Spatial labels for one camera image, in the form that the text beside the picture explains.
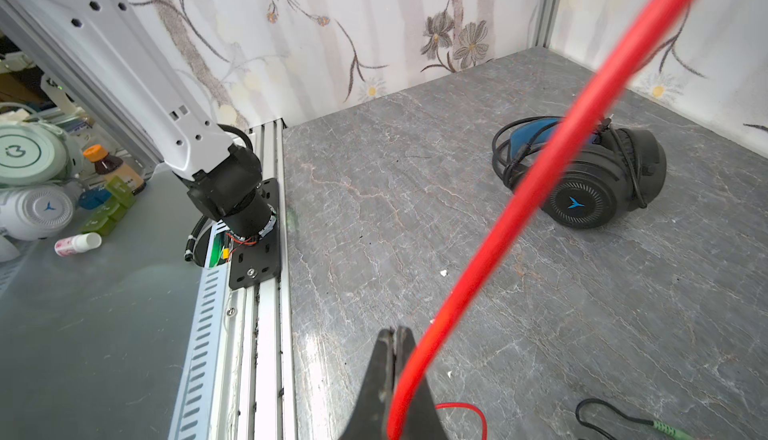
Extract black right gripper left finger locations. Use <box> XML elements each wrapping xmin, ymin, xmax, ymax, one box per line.
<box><xmin>340</xmin><ymin>329</ymin><xmax>395</xmax><ymax>440</ymax></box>

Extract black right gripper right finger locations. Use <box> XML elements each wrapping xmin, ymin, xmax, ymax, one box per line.
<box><xmin>395</xmin><ymin>326</ymin><xmax>447</xmax><ymax>440</ymax></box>

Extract black headphones with blue band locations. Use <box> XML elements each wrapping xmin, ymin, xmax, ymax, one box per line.
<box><xmin>491</xmin><ymin>116</ymin><xmax>667</xmax><ymax>230</ymax></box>

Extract red headphone cable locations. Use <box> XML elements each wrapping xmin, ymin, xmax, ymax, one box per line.
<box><xmin>386</xmin><ymin>0</ymin><xmax>727</xmax><ymax>440</ymax></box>

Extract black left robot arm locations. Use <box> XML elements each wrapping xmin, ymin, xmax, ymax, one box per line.
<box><xmin>8</xmin><ymin>0</ymin><xmax>279</xmax><ymax>245</ymax></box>

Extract green blocks outside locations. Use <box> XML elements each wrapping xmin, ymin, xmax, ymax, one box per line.
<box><xmin>80</xmin><ymin>176</ymin><xmax>136</xmax><ymax>237</ymax></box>

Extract small white pink tube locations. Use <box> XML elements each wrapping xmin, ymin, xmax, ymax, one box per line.
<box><xmin>54</xmin><ymin>232</ymin><xmax>102</xmax><ymax>257</ymax></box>

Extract brown bottle orange cap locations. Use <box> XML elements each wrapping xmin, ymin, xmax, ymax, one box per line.
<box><xmin>83</xmin><ymin>144</ymin><xmax>146</xmax><ymax>195</ymax></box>

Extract white headphone cup outside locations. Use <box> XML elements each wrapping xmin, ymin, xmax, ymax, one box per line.
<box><xmin>1</xmin><ymin>185</ymin><xmax>75</xmax><ymax>241</ymax></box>

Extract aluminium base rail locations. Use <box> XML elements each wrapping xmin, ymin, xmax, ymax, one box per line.
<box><xmin>208</xmin><ymin>119</ymin><xmax>297</xmax><ymax>439</ymax></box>

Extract white slotted cable duct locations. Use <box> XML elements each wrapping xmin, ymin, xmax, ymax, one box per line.
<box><xmin>167</xmin><ymin>223</ymin><xmax>232</xmax><ymax>440</ymax></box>

